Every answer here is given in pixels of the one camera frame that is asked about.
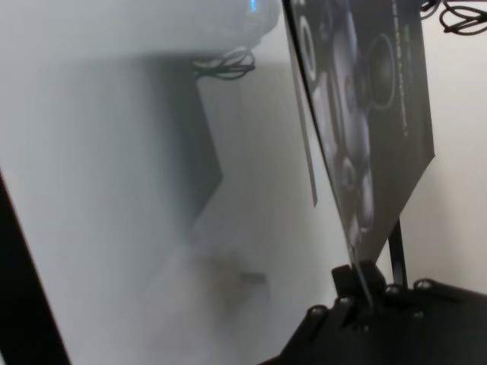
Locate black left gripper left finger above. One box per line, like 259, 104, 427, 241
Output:
330, 263, 373, 329

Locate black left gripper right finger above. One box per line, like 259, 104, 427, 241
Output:
359, 260, 487, 319

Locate thin black cable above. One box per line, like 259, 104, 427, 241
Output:
419, 0, 487, 36

